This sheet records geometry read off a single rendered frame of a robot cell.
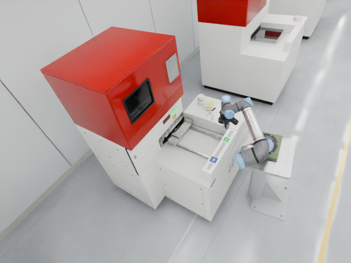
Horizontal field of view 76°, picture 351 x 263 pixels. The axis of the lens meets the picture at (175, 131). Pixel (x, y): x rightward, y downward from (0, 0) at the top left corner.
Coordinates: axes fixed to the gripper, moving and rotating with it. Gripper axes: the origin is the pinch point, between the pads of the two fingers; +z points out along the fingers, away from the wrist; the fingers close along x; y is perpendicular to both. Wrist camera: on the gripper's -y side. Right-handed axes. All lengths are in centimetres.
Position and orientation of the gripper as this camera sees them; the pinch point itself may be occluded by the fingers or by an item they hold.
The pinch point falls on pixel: (227, 129)
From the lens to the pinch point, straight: 206.1
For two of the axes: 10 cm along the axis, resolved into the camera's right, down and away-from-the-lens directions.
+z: 1.4, 6.8, 7.2
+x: -5.5, 6.6, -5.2
